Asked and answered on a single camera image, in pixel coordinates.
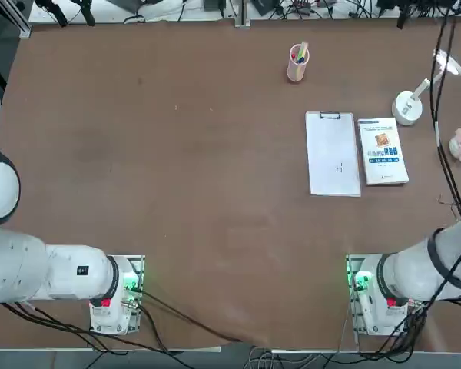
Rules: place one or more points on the white foldable desk lamp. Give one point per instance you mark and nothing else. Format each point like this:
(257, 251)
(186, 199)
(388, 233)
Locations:
(405, 109)

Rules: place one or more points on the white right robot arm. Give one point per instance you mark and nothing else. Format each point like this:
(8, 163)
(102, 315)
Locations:
(407, 269)

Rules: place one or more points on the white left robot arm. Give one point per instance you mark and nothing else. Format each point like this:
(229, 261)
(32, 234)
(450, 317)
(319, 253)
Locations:
(23, 261)

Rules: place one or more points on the pink translucent pen cup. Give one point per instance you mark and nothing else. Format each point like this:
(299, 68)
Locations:
(296, 73)

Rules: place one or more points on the white and blue book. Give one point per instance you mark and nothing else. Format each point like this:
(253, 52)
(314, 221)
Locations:
(384, 161)

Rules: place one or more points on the pink plush pig toy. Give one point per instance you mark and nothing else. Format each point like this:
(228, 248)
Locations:
(458, 145)

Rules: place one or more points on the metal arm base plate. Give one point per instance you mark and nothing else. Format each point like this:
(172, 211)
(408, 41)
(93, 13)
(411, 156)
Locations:
(351, 292)
(138, 265)

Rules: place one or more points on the aluminium camera post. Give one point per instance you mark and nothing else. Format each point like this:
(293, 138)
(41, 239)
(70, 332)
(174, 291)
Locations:
(242, 15)

